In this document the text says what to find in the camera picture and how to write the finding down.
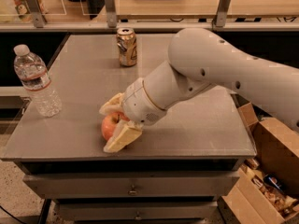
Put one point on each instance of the middle metal bracket post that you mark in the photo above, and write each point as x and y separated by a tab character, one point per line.
111	13

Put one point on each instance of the right metal bracket post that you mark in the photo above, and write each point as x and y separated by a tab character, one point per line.
221	14

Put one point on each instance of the gold soda can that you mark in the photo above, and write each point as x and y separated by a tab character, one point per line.
126	42

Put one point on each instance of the grey drawer cabinet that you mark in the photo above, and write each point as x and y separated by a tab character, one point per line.
175	167

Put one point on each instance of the red apple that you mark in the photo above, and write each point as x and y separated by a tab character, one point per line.
110	122

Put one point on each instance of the left metal bracket post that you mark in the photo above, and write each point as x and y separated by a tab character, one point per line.
38	18

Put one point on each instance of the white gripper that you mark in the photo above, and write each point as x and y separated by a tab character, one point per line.
137	102

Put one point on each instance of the drawer with knob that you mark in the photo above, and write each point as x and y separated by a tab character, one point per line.
136	184
135	211

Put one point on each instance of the upper drawer with knob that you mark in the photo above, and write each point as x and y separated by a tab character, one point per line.
136	184

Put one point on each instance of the metal bracket post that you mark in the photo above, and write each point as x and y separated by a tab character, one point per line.
38	18
111	13
221	14

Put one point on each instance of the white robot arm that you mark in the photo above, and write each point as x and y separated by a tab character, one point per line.
199	60

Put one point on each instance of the cardboard box with snacks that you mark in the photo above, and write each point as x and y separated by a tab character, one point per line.
278	155

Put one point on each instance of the lower drawer with knob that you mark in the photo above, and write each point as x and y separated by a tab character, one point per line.
135	211

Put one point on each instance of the clear plastic water bottle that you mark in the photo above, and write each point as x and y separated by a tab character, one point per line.
35	78

